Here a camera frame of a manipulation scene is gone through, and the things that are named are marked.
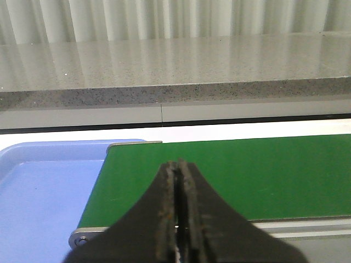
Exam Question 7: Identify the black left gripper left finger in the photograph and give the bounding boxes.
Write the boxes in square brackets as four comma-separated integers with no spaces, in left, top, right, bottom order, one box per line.
[64,162,178,262]

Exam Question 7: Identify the blue plastic tray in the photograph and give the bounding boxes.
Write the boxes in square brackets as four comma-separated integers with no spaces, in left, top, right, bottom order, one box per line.
[0,139,149,263]

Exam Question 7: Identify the grey speckled stone counter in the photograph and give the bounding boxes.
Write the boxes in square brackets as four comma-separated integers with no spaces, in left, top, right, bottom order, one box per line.
[1,32,350,111]

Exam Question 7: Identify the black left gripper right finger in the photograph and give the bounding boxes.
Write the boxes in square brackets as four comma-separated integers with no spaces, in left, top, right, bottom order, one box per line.
[178,160,308,262]

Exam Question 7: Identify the white pleated curtain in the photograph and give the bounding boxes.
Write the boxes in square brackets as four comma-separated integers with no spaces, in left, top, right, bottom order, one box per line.
[1,1,350,44]

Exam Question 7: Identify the green conveyor belt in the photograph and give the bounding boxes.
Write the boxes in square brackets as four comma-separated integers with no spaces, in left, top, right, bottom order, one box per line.
[76,134,351,228]

